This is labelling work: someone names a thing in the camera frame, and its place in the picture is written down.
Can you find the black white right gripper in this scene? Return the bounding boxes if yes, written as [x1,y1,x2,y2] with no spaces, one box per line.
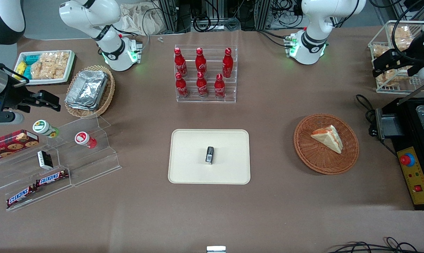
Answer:
[0,79,61,113]

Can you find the black cables bundle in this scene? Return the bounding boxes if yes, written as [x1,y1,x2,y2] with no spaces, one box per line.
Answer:
[326,237,424,253]

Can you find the cream plastic tray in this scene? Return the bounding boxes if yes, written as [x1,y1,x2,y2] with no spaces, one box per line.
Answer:
[168,129,251,185]

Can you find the red tartan cookie box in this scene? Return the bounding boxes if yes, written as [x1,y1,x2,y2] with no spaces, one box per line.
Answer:
[0,129,40,163]

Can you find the triangle sandwich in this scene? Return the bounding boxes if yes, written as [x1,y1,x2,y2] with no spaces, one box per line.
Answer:
[311,125,343,154]

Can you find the clear bag of fried snacks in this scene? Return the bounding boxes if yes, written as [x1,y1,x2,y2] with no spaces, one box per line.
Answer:
[373,44,391,58]
[379,69,409,86]
[387,25,414,51]

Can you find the brown round wicker basket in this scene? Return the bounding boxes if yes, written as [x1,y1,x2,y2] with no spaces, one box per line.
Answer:
[293,113,360,175]

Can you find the light oval wicker basket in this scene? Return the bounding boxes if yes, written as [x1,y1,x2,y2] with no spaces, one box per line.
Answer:
[64,65,116,119]

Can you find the Snickers chocolate bar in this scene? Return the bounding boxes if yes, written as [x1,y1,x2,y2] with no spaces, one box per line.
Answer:
[6,184,37,208]
[35,170,69,187]

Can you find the red strawberry yoghurt cup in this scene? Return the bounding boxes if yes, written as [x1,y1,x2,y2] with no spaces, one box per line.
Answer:
[74,131,97,149]

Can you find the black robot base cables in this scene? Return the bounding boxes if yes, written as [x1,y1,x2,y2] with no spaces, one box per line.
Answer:
[257,30,293,48]

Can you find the white wire basket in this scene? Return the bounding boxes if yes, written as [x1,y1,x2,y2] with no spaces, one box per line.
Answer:
[368,20,424,95]

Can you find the yellow control panel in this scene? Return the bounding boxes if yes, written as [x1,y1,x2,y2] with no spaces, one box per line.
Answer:
[397,147,424,205]

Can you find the red cola bottle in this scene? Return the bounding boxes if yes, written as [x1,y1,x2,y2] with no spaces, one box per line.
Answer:
[214,73,226,99]
[195,47,207,77]
[222,48,234,78]
[174,48,188,78]
[175,72,189,98]
[196,72,209,98]

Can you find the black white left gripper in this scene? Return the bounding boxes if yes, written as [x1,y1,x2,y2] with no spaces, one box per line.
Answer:
[372,30,424,77]

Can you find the aluminium frame post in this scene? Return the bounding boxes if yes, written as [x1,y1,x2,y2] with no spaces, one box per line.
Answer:
[256,0,272,30]
[162,0,179,34]

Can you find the black countertop appliance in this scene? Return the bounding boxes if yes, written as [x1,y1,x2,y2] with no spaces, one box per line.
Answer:
[375,97,424,210]

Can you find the white rectangular snack tray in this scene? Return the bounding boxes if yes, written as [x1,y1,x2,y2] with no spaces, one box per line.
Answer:
[13,50,76,86]

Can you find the black and white small box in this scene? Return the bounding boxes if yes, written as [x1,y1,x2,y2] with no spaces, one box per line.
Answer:
[37,150,53,170]

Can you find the clear acrylic stepped display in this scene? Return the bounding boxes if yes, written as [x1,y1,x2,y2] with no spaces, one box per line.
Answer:
[0,115,122,212]

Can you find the stacked aluminium foil trays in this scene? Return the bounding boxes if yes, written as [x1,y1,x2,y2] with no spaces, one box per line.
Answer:
[65,70,109,111]

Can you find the green sunflower yoghurt cup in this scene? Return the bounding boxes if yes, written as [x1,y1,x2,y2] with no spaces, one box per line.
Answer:
[33,119,60,138]

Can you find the beige cloth bag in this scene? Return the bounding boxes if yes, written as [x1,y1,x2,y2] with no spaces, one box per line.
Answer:
[119,3,167,35]

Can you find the clear acrylic bottle rack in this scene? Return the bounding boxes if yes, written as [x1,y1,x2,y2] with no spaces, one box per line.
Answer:
[174,45,239,103]

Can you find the coiled black cable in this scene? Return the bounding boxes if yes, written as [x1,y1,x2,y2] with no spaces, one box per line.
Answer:
[193,14,212,33]

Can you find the clear bag of rice crackers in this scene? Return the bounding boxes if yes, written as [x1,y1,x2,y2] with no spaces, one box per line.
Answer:
[30,51,70,80]

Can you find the grey metal bar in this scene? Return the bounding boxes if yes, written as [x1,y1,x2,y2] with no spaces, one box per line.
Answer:
[397,79,424,106]

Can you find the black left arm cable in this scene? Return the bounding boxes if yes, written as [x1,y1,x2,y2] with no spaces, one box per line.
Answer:
[391,0,424,53]

